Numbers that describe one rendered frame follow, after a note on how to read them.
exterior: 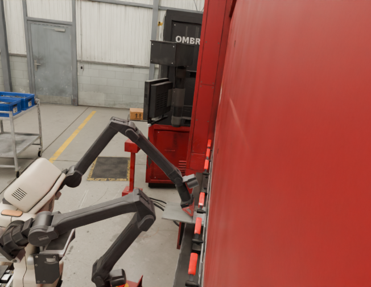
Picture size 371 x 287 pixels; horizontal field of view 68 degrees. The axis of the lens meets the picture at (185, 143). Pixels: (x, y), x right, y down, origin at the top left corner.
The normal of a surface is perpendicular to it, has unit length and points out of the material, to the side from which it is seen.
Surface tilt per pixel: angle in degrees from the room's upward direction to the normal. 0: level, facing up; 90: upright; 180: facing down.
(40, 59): 90
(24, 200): 90
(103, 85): 90
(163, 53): 90
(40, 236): 99
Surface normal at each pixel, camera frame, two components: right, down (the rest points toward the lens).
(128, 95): 0.11, 0.34
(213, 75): -0.12, 0.32
